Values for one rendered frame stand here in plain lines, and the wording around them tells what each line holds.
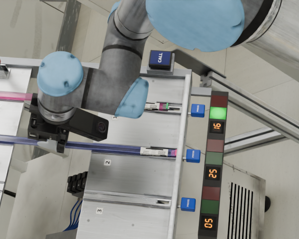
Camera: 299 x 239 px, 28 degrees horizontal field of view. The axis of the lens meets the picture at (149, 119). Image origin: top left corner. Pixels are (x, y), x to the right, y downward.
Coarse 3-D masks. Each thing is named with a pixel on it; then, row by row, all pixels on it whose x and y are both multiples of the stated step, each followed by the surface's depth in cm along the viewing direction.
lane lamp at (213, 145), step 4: (208, 140) 132; (212, 140) 131; (216, 140) 131; (220, 140) 131; (208, 144) 131; (212, 144) 131; (216, 144) 131; (220, 144) 131; (208, 148) 131; (212, 148) 131; (216, 148) 131; (220, 148) 130
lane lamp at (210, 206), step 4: (204, 200) 126; (208, 200) 126; (204, 204) 125; (208, 204) 125; (212, 204) 125; (216, 204) 125; (204, 208) 125; (208, 208) 125; (212, 208) 125; (216, 208) 125; (204, 212) 125; (208, 212) 125; (212, 212) 124; (216, 212) 124
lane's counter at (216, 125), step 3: (210, 120) 134; (210, 123) 133; (213, 123) 133; (216, 123) 133; (219, 123) 133; (222, 123) 133; (210, 126) 133; (213, 126) 133; (216, 126) 133; (219, 126) 133; (222, 126) 133; (210, 129) 133; (213, 129) 133; (216, 129) 132; (219, 129) 132; (222, 129) 132; (210, 132) 132; (213, 132) 132; (216, 132) 132; (219, 132) 132; (222, 132) 132
